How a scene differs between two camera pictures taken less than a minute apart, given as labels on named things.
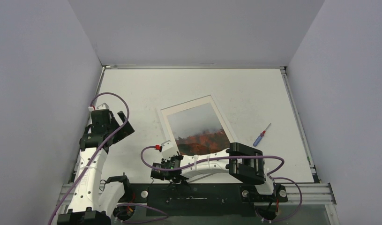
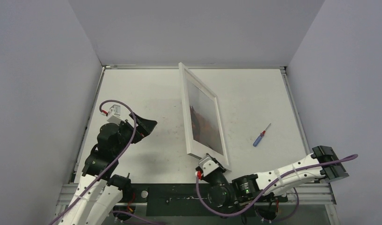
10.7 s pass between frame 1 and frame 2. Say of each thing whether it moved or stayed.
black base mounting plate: stayed
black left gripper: moved
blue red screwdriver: stayed
